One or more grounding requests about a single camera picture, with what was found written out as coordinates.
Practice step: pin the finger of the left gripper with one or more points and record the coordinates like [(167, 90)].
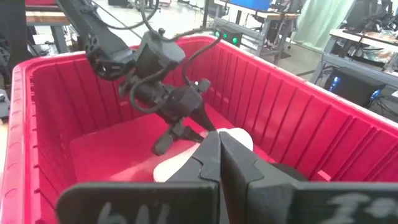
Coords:
[(192, 133), (203, 118)]

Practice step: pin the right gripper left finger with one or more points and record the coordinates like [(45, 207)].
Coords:
[(140, 202)]

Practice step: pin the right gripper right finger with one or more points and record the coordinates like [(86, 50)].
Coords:
[(280, 202)]

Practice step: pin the pink slide sandal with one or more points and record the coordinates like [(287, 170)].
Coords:
[(174, 168)]

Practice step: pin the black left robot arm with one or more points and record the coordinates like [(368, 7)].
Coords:
[(102, 40)]

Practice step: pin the red plastic bin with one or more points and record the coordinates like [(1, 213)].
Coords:
[(280, 109)]

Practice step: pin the grey box with green lights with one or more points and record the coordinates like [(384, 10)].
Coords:
[(228, 34)]

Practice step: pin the blue screen monitor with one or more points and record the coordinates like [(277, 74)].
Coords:
[(250, 4)]

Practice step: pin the background workbench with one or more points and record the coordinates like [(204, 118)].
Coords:
[(280, 15)]

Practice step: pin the computer tower with blue lights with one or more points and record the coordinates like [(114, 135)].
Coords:
[(351, 88)]

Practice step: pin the green curtain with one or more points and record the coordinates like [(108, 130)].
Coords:
[(320, 21)]

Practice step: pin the grey background desk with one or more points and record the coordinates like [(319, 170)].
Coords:
[(354, 67)]

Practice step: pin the wooden top table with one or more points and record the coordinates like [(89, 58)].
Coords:
[(46, 18)]

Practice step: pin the black office chair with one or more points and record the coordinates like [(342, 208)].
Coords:
[(360, 12)]

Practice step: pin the black vertical post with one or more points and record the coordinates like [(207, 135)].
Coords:
[(14, 37)]

